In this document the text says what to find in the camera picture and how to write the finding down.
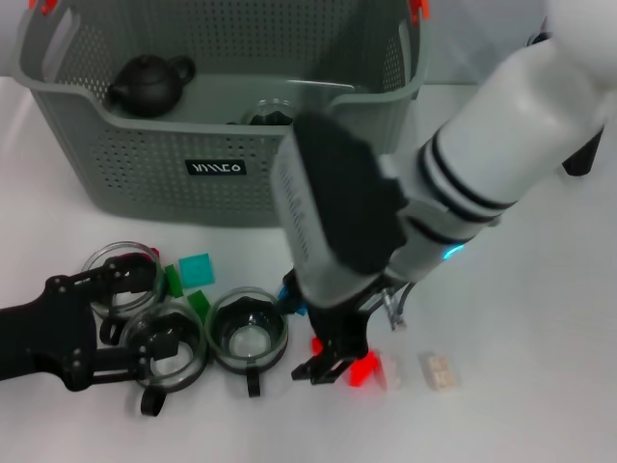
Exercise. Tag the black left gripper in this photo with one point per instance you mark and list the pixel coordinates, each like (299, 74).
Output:
(43, 337)

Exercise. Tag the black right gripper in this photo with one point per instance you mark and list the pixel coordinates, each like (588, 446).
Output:
(342, 333)

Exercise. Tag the green toy brick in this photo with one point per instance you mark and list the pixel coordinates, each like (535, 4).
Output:
(198, 304)
(173, 282)

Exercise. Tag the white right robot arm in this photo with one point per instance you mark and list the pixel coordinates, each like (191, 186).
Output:
(506, 120)

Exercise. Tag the grey perforated storage bin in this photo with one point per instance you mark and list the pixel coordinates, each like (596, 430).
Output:
(193, 193)

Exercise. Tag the small red rounded brick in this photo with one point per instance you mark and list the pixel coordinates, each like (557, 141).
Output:
(316, 345)

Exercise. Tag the large red slope brick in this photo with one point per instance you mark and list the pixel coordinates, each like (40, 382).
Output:
(361, 371)

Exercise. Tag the cyan square brick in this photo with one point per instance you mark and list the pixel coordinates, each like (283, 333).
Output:
(195, 270)

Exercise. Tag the white translucent brick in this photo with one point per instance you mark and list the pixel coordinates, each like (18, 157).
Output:
(393, 371)

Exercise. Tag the beige studded brick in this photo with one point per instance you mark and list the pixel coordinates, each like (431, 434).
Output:
(438, 371)

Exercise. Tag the black clay teapot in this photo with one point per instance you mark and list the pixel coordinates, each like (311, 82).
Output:
(144, 87)

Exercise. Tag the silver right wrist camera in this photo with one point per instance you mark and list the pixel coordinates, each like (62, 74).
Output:
(308, 217)

